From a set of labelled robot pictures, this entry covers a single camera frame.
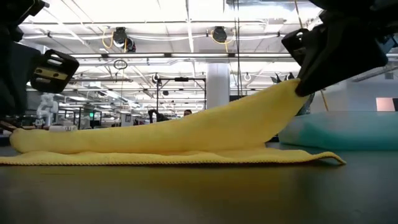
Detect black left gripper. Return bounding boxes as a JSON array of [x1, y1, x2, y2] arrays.
[[0, 0, 50, 119]]

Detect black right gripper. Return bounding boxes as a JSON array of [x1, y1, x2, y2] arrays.
[[294, 0, 398, 97]]

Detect yellow microfiber towel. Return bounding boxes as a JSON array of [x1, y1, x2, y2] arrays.
[[0, 78, 347, 166]]

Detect teal plastic bin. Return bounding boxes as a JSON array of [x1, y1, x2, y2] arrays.
[[278, 111, 398, 151]]

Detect white building column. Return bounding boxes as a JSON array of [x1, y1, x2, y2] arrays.
[[206, 63, 231, 110]]

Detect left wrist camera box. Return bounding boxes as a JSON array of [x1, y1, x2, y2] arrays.
[[30, 49, 80, 94]]

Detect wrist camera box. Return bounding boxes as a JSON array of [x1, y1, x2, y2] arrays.
[[30, 49, 80, 94], [281, 27, 310, 67]]

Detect orange hanging power cable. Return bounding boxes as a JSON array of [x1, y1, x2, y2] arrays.
[[320, 90, 330, 112]]

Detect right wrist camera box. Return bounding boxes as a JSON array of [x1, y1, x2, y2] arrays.
[[281, 27, 310, 67]]

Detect pink wall panel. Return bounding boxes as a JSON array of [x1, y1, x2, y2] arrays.
[[375, 96, 398, 112]]

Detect black ceiling cable reel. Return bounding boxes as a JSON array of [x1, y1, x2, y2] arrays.
[[212, 26, 228, 44], [112, 26, 137, 53]]

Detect black background frame rig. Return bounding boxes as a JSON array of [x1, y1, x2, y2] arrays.
[[155, 77, 208, 114]]

